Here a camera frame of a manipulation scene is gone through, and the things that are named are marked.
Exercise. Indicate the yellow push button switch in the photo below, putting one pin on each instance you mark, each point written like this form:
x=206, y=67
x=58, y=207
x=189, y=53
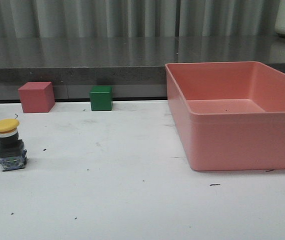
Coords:
x=12, y=149

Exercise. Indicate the green cube block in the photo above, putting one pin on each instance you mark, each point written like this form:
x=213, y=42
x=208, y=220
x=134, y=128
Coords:
x=101, y=98

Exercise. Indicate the dark grey counter shelf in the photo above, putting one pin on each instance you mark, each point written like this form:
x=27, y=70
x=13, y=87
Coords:
x=133, y=66

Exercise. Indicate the pink plastic bin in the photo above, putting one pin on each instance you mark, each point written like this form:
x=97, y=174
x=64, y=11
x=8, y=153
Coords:
x=229, y=115

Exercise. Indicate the pink cube block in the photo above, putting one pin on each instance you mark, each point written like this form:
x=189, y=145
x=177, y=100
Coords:
x=37, y=97

